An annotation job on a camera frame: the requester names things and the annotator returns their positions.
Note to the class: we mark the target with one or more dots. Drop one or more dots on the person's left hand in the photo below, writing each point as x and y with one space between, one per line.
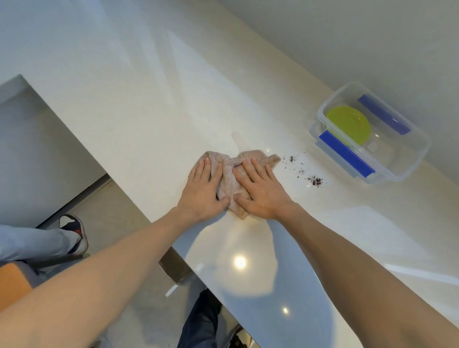
200 197

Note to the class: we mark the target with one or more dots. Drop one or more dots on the person's right hand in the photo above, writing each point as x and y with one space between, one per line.
263 195

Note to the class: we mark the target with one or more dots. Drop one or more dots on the person's right little finger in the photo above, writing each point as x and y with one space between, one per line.
271 172

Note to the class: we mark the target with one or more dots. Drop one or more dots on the person's right thumb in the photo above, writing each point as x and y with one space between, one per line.
241 203

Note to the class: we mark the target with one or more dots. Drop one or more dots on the person's left thumb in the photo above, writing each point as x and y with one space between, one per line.
223 203

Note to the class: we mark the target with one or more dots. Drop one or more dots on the person's left little finger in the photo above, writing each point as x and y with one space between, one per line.
192 178

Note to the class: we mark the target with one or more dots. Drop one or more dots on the person's left middle finger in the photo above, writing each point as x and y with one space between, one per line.
207 169

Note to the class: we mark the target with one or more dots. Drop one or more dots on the person's right middle finger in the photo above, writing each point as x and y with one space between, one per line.
252 171

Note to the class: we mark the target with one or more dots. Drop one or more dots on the beige pink cleaning cloth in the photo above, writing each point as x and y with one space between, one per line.
229 175

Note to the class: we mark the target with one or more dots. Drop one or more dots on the person's left forearm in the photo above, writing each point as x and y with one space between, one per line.
89 279

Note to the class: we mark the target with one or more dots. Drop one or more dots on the person's right forearm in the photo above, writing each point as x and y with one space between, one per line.
358 272

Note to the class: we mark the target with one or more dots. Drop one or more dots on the scattered dark crumbs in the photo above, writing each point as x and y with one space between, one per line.
315 181

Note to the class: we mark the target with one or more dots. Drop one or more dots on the brown table support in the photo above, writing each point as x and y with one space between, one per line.
175 265

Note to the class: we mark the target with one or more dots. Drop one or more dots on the lime green plastic plate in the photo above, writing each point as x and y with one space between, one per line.
349 123

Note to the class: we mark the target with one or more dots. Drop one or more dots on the person's leg in dark jeans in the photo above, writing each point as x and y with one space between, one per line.
199 322

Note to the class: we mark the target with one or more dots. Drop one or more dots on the clear container with blue clips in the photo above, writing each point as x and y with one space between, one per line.
394 157

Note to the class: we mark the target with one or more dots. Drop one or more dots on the orange chair with black frame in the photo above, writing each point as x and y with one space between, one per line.
12 283

